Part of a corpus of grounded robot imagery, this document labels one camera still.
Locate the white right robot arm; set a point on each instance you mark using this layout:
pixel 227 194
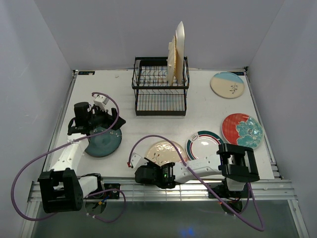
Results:
pixel 236 163

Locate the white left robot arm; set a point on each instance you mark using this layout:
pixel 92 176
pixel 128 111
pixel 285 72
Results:
pixel 94 131

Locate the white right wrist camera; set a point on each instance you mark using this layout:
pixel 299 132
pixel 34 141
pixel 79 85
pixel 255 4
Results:
pixel 136 161

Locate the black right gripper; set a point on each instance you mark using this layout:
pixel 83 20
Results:
pixel 151 163

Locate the woven bamboo square tray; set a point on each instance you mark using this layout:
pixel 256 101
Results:
pixel 171 61

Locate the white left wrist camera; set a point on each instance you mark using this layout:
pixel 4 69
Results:
pixel 101 102

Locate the cream pink floral plate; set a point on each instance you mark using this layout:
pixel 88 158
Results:
pixel 162 153

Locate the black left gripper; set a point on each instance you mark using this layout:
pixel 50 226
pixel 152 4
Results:
pixel 110 120

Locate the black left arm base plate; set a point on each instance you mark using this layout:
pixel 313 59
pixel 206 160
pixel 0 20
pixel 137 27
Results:
pixel 113 194

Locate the white rectangular plate black rim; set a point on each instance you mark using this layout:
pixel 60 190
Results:
pixel 180 45

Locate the red plate blue flower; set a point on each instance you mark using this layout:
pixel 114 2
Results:
pixel 243 130

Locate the black wire dish rack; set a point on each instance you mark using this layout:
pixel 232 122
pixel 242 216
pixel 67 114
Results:
pixel 153 95

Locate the aluminium front frame rail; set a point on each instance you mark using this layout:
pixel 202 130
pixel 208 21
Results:
pixel 195 191

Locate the dark teal round plate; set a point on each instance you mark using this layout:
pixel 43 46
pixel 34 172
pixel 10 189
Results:
pixel 105 144

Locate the white plate green red rim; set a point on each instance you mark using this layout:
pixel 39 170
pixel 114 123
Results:
pixel 202 144

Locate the cream plate blue top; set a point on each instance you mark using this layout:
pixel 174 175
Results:
pixel 227 85

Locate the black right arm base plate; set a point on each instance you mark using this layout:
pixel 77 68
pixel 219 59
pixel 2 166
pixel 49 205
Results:
pixel 222 191

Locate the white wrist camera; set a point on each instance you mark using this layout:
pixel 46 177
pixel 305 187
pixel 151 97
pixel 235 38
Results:
pixel 101 102
pixel 136 161

